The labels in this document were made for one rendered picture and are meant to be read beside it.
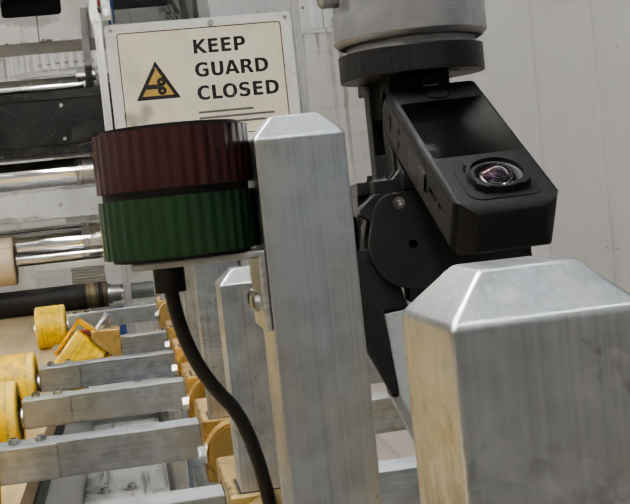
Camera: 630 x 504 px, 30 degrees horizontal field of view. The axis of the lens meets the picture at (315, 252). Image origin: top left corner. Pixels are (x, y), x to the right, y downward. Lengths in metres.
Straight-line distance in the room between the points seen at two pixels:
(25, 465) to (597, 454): 0.82
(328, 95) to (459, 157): 9.03
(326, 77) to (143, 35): 6.59
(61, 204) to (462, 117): 2.50
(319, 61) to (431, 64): 9.00
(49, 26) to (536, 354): 3.14
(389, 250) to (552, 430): 0.35
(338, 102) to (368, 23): 8.99
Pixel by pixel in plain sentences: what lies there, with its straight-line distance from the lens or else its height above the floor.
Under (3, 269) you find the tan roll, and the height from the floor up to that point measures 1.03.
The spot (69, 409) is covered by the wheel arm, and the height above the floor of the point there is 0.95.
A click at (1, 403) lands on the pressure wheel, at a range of 1.23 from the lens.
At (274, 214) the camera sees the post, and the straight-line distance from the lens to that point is 0.44.
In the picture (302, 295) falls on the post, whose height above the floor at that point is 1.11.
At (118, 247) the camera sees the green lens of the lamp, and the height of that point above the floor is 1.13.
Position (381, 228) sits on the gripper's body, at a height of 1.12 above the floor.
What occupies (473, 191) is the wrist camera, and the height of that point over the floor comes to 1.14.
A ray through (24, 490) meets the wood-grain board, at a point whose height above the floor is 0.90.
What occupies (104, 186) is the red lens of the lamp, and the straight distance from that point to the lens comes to 0.44.
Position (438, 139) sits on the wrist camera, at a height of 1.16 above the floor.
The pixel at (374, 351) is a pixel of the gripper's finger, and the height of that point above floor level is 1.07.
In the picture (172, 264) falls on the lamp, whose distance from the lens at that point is 0.44.
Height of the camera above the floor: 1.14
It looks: 3 degrees down
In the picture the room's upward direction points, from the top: 6 degrees counter-clockwise
